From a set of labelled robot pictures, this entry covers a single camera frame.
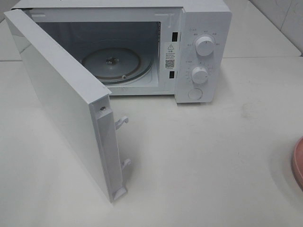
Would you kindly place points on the round white door button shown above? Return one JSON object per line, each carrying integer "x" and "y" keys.
{"x": 195, "y": 94}

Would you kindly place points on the pink round plate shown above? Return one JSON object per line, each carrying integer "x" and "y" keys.
{"x": 297, "y": 162}

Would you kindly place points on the white control knob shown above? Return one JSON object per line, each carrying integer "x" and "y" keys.
{"x": 204, "y": 45}
{"x": 199, "y": 75}

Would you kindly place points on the white microwave oven body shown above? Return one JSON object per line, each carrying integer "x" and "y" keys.
{"x": 165, "y": 29}

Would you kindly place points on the white microwave door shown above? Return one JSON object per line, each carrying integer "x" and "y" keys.
{"x": 77, "y": 103}

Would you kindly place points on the lower white control knob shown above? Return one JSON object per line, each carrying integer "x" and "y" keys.
{"x": 199, "y": 75}

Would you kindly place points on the glass microwave turntable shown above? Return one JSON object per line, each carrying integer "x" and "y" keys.
{"x": 117, "y": 65}

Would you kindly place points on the upper white control knob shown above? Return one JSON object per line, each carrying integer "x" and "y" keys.
{"x": 204, "y": 45}

